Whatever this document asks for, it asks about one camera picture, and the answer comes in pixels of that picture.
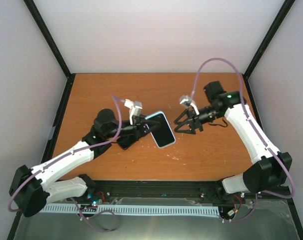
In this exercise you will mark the light blue phone case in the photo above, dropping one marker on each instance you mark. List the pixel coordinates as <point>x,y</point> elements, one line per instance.
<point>160,129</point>

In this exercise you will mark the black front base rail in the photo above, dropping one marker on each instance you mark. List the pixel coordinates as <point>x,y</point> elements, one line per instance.
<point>200,191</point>

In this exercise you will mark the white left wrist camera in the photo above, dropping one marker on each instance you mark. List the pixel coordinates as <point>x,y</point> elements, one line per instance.
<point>135,108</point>

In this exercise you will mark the black frame post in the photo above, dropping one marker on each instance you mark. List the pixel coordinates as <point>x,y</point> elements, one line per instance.
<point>271,32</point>
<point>37,17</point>

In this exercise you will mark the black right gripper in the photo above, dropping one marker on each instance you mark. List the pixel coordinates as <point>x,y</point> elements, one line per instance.
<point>194,122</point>

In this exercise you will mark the metal front plate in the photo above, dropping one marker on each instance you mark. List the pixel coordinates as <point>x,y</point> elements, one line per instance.
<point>262,218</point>

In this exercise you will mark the black left table rail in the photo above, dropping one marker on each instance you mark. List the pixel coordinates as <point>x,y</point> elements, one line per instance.
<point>54,132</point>

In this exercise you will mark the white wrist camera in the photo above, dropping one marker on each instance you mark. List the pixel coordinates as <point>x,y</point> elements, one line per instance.
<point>187,102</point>
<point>135,108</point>

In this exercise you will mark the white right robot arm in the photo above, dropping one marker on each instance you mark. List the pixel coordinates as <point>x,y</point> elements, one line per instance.
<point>269,167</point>

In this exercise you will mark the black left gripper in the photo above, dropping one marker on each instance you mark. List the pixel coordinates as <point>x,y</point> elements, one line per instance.
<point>138,122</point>

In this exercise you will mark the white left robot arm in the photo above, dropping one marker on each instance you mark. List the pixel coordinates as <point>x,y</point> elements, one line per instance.
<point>33,188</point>

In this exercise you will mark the light blue slotted cable duct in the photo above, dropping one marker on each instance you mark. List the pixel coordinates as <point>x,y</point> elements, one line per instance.
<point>134,210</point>

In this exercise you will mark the black left frame post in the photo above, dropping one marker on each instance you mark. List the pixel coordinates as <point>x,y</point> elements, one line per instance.
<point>37,17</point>

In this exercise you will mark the black right frame post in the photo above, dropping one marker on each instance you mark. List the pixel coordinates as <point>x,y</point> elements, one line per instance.
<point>271,32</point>

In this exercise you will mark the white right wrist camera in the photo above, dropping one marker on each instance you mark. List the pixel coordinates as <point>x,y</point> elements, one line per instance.
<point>187,102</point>

